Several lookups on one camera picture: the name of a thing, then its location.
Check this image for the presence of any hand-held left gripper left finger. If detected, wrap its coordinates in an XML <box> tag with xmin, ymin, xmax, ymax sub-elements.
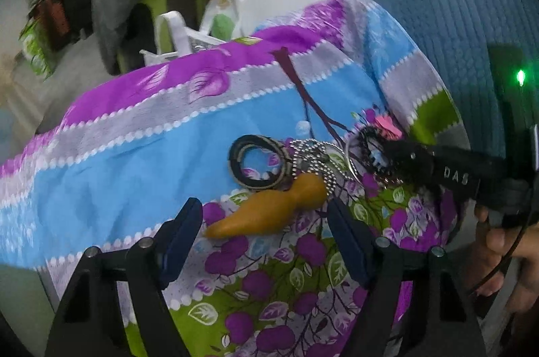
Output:
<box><xmin>44</xmin><ymin>197</ymin><xmax>205</xmax><ymax>357</ymax></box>

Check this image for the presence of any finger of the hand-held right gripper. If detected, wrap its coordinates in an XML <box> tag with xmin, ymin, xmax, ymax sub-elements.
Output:
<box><xmin>377</xmin><ymin>139</ymin><xmax>435</xmax><ymax>184</ymax></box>

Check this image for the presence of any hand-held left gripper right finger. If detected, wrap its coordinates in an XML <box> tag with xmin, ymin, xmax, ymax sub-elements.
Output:
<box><xmin>326</xmin><ymin>197</ymin><xmax>489</xmax><ymax>357</ymax></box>

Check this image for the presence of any pink hair clip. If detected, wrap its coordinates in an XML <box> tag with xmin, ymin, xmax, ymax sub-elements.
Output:
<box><xmin>376</xmin><ymin>113</ymin><xmax>404</xmax><ymax>140</ymax></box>

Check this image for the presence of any yellow wooden gourd pendant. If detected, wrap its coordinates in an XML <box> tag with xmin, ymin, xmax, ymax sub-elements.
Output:
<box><xmin>205</xmin><ymin>174</ymin><xmax>327</xmax><ymax>238</ymax></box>

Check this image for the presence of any silver bead chain necklace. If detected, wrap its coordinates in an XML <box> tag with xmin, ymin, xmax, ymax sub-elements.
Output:
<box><xmin>288</xmin><ymin>139</ymin><xmax>363</xmax><ymax>198</ymax></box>

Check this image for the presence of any black cord bracelet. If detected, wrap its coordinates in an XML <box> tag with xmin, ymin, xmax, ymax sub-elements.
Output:
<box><xmin>229</xmin><ymin>135</ymin><xmax>294</xmax><ymax>190</ymax></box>

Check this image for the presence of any person's right hand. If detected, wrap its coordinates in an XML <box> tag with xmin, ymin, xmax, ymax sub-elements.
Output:
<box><xmin>467</xmin><ymin>204</ymin><xmax>539</xmax><ymax>313</ymax></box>

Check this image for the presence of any floral purple blue cloth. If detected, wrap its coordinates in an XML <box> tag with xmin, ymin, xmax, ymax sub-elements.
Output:
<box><xmin>0</xmin><ymin>0</ymin><xmax>470</xmax><ymax>357</ymax></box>

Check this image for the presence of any white tote bag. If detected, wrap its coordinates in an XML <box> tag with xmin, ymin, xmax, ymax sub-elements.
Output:
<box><xmin>139</xmin><ymin>0</ymin><xmax>253</xmax><ymax>65</ymax></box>

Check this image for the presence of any green printed box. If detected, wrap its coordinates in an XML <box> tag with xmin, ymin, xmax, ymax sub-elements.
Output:
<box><xmin>19</xmin><ymin>22</ymin><xmax>57</xmax><ymax>80</ymax></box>

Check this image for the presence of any red brown suitcase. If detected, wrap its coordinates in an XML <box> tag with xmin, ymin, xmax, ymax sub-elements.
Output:
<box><xmin>36</xmin><ymin>0</ymin><xmax>71</xmax><ymax>48</ymax></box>

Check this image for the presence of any black cable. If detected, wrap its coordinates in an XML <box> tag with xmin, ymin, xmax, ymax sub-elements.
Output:
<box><xmin>469</xmin><ymin>209</ymin><xmax>531</xmax><ymax>296</ymax></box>

